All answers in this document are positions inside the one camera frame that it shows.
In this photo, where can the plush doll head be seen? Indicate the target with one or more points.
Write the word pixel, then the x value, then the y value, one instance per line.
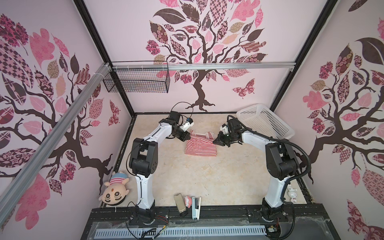
pixel 116 190

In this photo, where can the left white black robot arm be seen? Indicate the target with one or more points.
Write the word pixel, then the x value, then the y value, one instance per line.
pixel 144 158

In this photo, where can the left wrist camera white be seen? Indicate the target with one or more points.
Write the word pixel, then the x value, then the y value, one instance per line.
pixel 188 123

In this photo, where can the red white striped tank top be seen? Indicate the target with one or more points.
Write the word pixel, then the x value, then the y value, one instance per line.
pixel 201 145

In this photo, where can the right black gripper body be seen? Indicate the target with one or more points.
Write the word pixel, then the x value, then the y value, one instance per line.
pixel 225 139

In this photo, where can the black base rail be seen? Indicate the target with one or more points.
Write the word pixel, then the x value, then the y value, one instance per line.
pixel 252 213

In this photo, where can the small white bunny figure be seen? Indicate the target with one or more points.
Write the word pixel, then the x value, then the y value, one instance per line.
pixel 292 193

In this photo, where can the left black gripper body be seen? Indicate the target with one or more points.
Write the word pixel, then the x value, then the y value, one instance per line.
pixel 179 134

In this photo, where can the white plastic mesh basket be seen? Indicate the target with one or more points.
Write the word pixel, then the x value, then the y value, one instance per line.
pixel 262 120

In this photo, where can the aluminium rail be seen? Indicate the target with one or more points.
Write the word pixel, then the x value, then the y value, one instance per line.
pixel 211 66
pixel 24 178

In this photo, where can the tan rectangular block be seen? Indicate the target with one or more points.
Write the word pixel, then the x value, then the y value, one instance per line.
pixel 180 203

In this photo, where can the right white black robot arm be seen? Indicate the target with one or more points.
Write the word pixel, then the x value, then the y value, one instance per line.
pixel 281 161

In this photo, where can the aluminium rail back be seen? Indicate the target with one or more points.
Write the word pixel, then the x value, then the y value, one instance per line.
pixel 211 66

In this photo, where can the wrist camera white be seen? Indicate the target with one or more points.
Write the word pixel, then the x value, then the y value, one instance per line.
pixel 224 129
pixel 188 123

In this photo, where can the aluminium rail left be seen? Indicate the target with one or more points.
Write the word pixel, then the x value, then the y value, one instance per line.
pixel 24 178

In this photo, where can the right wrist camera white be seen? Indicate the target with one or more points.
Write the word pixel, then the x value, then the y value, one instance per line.
pixel 224 129

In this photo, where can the black wire basket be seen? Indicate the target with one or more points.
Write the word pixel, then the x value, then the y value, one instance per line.
pixel 138 77

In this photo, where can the white slotted cable duct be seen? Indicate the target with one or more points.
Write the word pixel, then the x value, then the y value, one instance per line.
pixel 179 232

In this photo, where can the small pink toy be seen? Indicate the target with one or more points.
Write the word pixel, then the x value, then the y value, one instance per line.
pixel 188 201

